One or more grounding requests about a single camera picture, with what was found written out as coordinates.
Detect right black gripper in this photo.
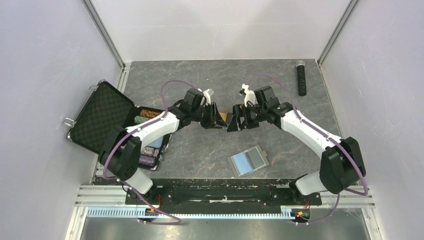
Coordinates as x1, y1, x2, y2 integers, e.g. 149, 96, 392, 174
227, 103, 267, 133

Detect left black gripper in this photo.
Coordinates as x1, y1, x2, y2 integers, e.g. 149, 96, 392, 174
191, 102, 227, 130

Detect orange credit cards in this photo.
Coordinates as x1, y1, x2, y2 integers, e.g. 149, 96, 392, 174
219, 112, 228, 122

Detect grey card holder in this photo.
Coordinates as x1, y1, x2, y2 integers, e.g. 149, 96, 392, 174
227, 145, 269, 178

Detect black glitter microphone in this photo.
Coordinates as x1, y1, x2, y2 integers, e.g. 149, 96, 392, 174
295, 60, 307, 97

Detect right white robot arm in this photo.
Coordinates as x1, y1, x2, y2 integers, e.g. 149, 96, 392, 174
227, 84, 366, 204

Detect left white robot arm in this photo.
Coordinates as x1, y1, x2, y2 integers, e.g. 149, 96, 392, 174
98, 88, 227, 204

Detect blue playing card deck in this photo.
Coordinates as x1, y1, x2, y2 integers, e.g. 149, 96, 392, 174
147, 136, 165, 149

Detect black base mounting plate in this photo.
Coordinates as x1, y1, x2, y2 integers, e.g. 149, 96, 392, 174
144, 178, 322, 214

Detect black poker chip case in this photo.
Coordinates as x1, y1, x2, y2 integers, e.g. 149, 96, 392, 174
67, 80, 163, 154

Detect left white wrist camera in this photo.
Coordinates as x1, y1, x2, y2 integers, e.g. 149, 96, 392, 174
197, 88, 214, 107

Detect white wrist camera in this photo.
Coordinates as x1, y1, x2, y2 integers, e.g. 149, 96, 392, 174
197, 88, 214, 107
239, 83, 257, 107

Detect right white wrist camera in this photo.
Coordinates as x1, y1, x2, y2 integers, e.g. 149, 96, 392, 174
239, 83, 257, 107

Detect slotted cable duct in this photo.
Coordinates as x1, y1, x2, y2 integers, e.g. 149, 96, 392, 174
86, 205, 327, 220

